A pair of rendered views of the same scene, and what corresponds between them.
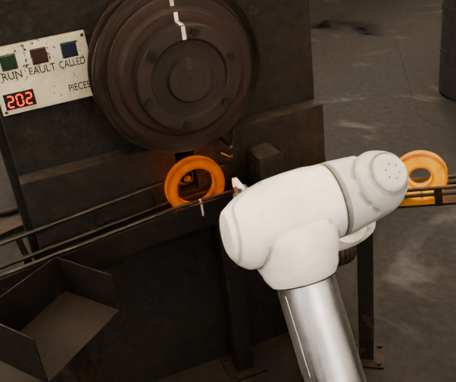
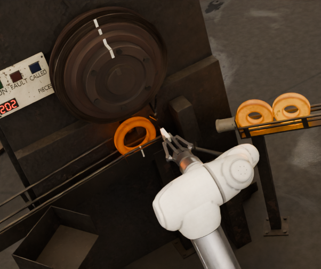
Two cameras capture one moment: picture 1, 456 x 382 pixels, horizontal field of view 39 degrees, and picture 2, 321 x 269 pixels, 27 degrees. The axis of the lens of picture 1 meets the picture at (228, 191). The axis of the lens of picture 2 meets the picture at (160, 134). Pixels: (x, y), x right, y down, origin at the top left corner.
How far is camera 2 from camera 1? 1.01 m
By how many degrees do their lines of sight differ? 10
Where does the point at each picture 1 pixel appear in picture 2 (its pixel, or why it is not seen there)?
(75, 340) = (74, 260)
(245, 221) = (166, 210)
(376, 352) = (283, 223)
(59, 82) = (31, 89)
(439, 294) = not seen: outside the picture
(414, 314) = (311, 189)
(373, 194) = (233, 184)
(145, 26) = (85, 52)
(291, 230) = (191, 210)
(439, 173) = (303, 108)
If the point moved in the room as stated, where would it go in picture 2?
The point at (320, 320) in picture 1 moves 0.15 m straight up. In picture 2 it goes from (214, 253) to (203, 219)
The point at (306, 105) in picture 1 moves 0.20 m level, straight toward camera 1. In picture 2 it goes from (206, 63) to (208, 89)
